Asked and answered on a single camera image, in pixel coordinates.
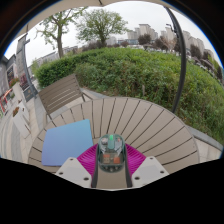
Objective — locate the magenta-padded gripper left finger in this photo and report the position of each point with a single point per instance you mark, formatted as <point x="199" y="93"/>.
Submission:
<point x="75" y="171"/>

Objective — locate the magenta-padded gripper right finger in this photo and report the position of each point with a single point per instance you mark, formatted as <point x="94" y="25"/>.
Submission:
<point x="148" y="170"/>

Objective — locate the transparent green computer mouse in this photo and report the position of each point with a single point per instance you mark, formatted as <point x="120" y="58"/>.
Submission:
<point x="112" y="153"/>

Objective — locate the blue mouse pad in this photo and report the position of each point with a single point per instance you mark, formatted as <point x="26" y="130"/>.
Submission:
<point x="65" y="143"/>

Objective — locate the slatted brown outdoor chair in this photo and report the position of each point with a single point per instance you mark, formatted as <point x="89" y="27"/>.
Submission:
<point x="61" y="95"/>

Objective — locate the green hedge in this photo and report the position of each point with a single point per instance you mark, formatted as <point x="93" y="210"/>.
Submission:
<point x="133" y="71"/>

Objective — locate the beige patio umbrella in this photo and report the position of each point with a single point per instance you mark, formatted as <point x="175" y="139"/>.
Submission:
<point x="181" y="66"/>

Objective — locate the dark sign pillar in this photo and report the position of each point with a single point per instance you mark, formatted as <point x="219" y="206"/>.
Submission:
<point x="22" y="63"/>

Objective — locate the thin-crowned tree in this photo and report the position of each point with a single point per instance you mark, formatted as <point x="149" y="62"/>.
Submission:
<point x="59" y="36"/>

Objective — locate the group of apartment buildings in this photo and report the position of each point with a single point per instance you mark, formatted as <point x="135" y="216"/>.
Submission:
<point x="148" y="31"/>

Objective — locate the full-crowned tree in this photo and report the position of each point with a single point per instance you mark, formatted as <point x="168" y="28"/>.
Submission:
<point x="101" y="23"/>

